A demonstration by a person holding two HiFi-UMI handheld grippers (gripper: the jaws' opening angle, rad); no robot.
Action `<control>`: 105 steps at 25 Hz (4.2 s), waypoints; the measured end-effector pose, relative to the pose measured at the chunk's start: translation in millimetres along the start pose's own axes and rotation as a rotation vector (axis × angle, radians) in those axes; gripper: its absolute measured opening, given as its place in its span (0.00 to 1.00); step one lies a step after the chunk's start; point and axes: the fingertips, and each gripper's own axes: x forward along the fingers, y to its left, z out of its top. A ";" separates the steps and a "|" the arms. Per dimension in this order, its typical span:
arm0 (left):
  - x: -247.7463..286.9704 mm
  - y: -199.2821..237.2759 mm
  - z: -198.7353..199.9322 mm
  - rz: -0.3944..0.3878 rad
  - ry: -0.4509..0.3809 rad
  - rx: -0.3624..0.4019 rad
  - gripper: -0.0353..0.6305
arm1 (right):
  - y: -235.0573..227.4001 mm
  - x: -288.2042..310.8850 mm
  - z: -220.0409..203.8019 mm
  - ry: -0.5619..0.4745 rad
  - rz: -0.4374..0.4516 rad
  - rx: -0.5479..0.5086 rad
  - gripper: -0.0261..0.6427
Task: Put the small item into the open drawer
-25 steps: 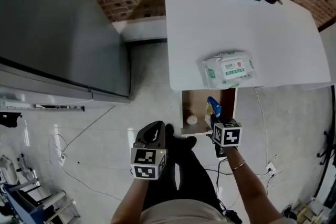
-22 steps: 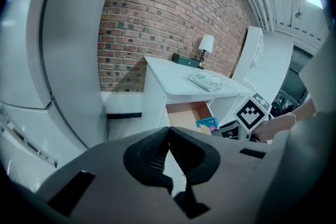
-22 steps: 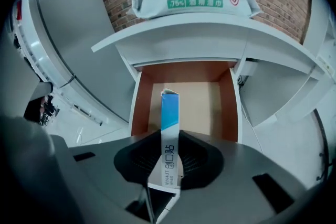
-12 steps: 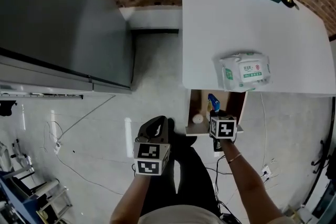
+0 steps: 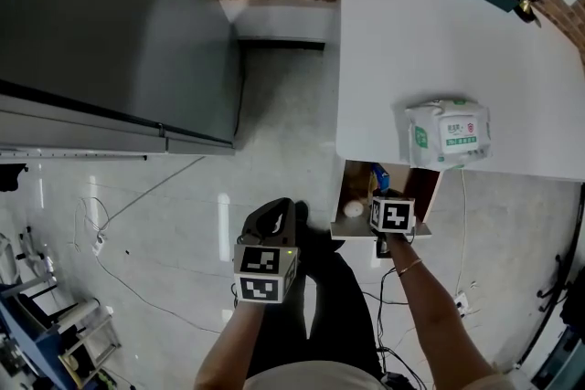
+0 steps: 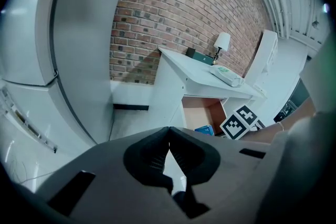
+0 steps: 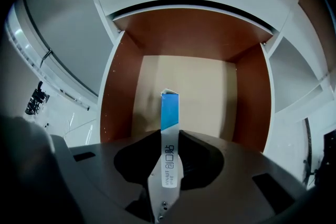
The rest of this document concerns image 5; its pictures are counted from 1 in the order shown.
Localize person's right leg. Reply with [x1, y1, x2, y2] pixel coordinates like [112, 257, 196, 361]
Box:
[303, 232, 388, 380]

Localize person's leg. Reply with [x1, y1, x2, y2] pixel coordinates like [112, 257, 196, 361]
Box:
[303, 232, 388, 380]
[246, 199, 321, 380]

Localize person's left forearm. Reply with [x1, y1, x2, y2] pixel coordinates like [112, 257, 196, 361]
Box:
[194, 300, 275, 390]

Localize black floor cable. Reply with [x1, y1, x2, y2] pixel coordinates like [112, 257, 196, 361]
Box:
[365, 264, 431, 390]

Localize person's light shirt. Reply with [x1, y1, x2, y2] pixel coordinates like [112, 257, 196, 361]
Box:
[246, 360, 389, 390]

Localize white green wet wipes pack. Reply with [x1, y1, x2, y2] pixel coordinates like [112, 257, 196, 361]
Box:
[403, 97, 494, 171]

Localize white desk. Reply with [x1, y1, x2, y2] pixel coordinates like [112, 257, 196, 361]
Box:
[335, 0, 585, 184]

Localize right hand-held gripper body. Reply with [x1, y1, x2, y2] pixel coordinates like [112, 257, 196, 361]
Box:
[368, 195, 418, 260]

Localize silver metal rail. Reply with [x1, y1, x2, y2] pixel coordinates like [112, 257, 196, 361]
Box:
[0, 148, 148, 164]

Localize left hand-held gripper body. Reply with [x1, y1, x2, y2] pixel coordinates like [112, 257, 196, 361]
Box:
[232, 236, 302, 304]

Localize blue storage bin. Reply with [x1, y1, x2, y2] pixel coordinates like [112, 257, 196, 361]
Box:
[532, 326, 585, 390]

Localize wooden drawer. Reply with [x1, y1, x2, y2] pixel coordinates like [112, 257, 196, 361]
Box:
[329, 159, 442, 241]

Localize person's right forearm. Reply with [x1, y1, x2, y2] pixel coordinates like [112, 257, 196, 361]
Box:
[386, 237, 504, 390]

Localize white power strip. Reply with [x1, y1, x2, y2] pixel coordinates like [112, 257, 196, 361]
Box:
[90, 232, 109, 258]
[453, 291, 473, 317]

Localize black fabric item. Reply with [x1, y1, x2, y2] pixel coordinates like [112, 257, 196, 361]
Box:
[0, 163, 29, 193]

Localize black office chair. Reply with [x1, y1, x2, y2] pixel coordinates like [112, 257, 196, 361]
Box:
[537, 254, 585, 321]

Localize person's left leg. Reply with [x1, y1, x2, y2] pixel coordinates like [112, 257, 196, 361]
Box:
[246, 199, 321, 380]

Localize blue cart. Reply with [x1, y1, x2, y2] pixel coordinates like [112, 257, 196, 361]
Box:
[0, 282, 63, 390]

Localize thin gold bracelet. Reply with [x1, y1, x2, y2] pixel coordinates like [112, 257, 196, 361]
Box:
[396, 258, 424, 278]

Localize white floor cable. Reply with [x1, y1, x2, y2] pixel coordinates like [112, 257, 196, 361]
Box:
[454, 168, 474, 302]
[68, 155, 220, 334]

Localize blue and white box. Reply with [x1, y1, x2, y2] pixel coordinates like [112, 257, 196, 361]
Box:
[368, 163, 392, 198]

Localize tall refrigerator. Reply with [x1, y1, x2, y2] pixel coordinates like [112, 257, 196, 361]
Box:
[0, 0, 244, 158]

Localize metal rack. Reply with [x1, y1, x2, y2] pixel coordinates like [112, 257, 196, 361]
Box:
[57, 297, 123, 383]

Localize white machine parts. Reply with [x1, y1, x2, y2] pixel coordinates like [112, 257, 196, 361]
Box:
[0, 223, 59, 289]

